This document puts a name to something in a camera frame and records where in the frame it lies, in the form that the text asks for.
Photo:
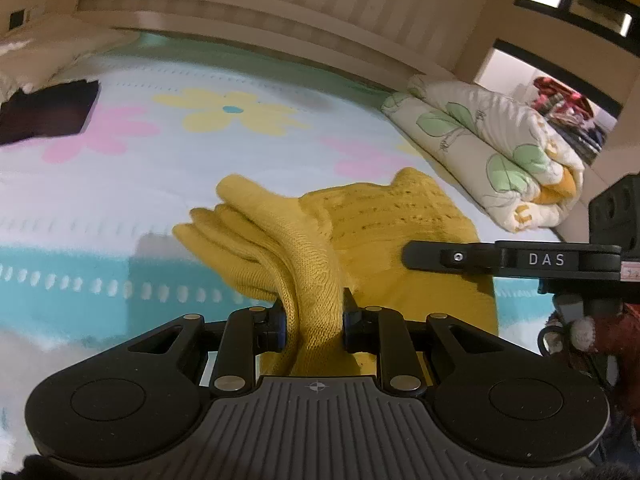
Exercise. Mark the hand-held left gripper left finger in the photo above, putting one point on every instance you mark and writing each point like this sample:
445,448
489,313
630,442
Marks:
280,330

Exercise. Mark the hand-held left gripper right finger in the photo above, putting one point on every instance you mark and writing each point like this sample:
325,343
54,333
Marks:
351,327

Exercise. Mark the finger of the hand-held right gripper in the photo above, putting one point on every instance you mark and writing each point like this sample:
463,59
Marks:
450,258

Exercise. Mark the yellow knitted sweater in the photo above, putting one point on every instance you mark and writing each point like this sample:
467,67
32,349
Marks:
360,230

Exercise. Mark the person's right forearm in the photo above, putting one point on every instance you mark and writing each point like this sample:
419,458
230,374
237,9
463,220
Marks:
625,355

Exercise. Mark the pile of colourful clothes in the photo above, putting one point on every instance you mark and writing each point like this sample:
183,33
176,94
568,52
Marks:
570,110

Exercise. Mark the leaf printed folded quilt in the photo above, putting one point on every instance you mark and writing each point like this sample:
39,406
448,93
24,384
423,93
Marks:
500,150

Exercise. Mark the flower printed bedsheet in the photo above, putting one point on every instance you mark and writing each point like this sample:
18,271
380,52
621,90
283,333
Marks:
150,170

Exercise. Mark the window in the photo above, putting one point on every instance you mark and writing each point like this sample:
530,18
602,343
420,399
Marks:
575,5

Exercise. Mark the wooden headboard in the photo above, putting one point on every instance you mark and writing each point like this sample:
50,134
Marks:
280,15

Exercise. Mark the dark folded garment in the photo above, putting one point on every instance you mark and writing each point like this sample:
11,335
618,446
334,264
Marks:
47,110

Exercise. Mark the beige pillow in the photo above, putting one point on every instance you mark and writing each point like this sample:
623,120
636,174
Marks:
45,55

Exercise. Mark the black wall socket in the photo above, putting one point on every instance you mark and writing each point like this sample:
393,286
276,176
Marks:
17,19

